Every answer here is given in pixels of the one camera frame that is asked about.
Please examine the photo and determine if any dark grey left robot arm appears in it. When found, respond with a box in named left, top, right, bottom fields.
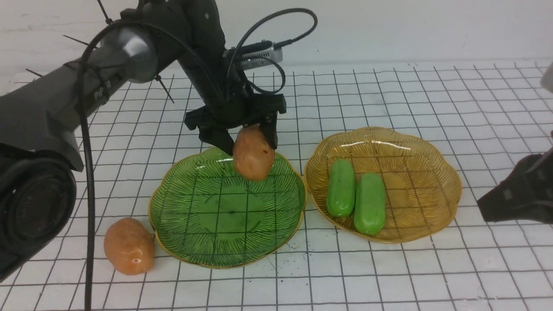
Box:
left=0, top=0, right=286, bottom=280

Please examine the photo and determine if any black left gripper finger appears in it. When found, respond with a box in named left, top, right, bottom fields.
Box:
left=259, top=112, right=278, bottom=150
left=199, top=127, right=235, bottom=156

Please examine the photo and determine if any small green cucumber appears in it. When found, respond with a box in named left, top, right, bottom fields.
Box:
left=327, top=158, right=356, bottom=217

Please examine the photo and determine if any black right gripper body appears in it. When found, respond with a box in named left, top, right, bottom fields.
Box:
left=477, top=149, right=553, bottom=224

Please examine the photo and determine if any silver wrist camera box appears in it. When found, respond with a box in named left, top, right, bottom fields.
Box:
left=234, top=41, right=284, bottom=71

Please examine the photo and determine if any green glass plate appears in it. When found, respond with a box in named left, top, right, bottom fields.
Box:
left=148, top=147, right=308, bottom=269

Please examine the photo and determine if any amber glass plate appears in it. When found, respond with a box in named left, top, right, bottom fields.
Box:
left=304, top=127, right=462, bottom=244

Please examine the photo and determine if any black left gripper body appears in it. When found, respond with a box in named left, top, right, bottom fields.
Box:
left=184, top=94, right=287, bottom=130

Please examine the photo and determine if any brown potato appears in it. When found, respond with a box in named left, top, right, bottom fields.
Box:
left=103, top=217, right=155, bottom=276
left=233, top=125, right=275, bottom=181

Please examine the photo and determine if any large green cucumber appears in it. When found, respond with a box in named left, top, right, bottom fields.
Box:
left=353, top=172, right=386, bottom=236

